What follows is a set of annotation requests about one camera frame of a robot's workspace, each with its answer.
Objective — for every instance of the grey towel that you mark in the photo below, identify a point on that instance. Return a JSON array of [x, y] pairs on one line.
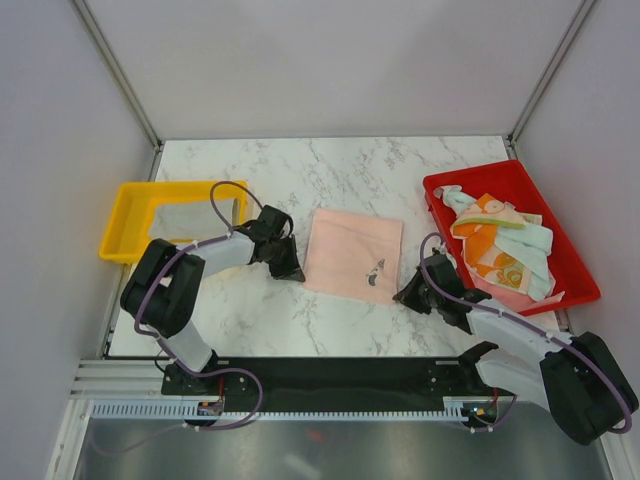
[[185, 222]]

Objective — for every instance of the left aluminium frame post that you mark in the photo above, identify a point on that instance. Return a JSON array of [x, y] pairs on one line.
[[100, 42]]

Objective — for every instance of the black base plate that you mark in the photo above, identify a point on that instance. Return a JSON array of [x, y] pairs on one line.
[[340, 383]]

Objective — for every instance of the aluminium frame rail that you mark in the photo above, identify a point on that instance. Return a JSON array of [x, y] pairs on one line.
[[104, 378]]

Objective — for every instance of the right aluminium frame post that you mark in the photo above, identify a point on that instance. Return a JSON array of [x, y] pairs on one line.
[[577, 23]]

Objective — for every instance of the aluminium frame post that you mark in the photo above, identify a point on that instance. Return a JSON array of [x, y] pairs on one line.
[[100, 42], [577, 23]]

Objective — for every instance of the pink towel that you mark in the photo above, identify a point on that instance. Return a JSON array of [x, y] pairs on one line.
[[353, 256]]

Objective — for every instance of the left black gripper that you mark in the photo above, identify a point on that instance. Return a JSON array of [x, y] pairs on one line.
[[281, 272]]

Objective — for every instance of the mint green towel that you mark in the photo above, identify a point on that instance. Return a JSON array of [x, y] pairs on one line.
[[525, 240]]

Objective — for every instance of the slotted cable duct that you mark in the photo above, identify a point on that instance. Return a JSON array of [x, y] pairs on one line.
[[194, 410]]

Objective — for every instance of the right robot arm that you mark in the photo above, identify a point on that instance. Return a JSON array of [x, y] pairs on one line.
[[540, 350]]

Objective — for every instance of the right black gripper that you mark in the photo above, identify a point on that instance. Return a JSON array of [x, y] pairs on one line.
[[407, 296]]

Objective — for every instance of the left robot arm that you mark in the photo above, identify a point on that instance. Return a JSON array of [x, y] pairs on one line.
[[161, 293]]

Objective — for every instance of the yellow plastic tray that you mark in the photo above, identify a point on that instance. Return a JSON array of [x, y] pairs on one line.
[[127, 232]]

